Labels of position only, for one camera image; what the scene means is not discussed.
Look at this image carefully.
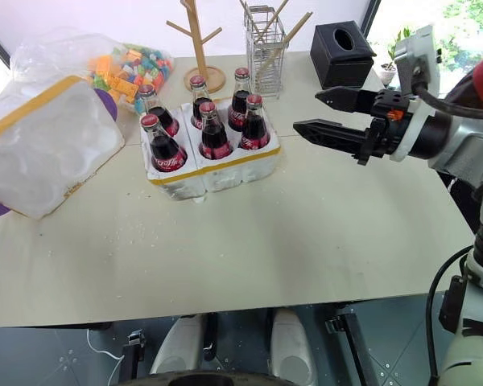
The wooden mug tree stand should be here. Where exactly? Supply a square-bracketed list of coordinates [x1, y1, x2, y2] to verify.
[165, 0, 228, 95]

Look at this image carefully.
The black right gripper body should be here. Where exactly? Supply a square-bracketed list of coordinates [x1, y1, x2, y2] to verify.
[356, 88, 414, 166]

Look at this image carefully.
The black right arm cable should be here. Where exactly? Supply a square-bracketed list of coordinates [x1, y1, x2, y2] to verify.
[410, 70, 483, 381]

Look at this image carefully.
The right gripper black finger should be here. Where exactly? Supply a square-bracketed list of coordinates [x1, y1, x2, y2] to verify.
[314, 85, 378, 117]
[292, 118, 368, 157]

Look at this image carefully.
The white foam box with tape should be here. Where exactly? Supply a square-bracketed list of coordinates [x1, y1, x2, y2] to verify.
[0, 75, 126, 220]

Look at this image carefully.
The black tissue box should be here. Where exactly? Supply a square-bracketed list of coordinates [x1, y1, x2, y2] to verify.
[309, 22, 378, 91]

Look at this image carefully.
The thin white floor cable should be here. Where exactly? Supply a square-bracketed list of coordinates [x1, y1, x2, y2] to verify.
[85, 328, 124, 384]

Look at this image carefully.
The black table leg frame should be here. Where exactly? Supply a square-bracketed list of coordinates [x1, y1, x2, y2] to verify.
[324, 307, 382, 386]
[118, 329, 147, 381]

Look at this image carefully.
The glass cola bottle red cap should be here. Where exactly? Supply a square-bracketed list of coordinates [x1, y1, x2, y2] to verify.
[139, 113, 188, 174]
[237, 93, 272, 152]
[138, 84, 181, 138]
[197, 101, 233, 161]
[188, 75, 215, 130]
[226, 67, 254, 133]

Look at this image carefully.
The white foam crate with tape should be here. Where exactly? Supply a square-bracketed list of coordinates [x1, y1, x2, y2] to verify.
[139, 99, 283, 203]

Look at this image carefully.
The metal wire chopstick holder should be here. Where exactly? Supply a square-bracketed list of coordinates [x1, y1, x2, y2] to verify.
[242, 5, 288, 100]

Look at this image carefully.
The wooden chopstick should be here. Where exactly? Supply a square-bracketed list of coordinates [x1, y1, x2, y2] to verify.
[257, 0, 290, 43]
[239, 0, 267, 43]
[260, 11, 314, 72]

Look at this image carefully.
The white rounded shell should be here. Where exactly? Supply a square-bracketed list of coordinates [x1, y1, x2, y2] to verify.
[149, 313, 205, 377]
[268, 308, 320, 386]

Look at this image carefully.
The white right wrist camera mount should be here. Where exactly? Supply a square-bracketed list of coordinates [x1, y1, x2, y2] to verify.
[393, 24, 444, 162]

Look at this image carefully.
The small potted green plant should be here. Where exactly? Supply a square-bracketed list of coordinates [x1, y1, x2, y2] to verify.
[379, 27, 412, 86]

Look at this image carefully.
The plastic bag of colourful blocks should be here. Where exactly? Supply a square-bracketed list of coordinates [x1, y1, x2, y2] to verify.
[9, 27, 175, 118]

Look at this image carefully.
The black narrow post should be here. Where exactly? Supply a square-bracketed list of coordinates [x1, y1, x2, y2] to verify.
[202, 312, 221, 363]

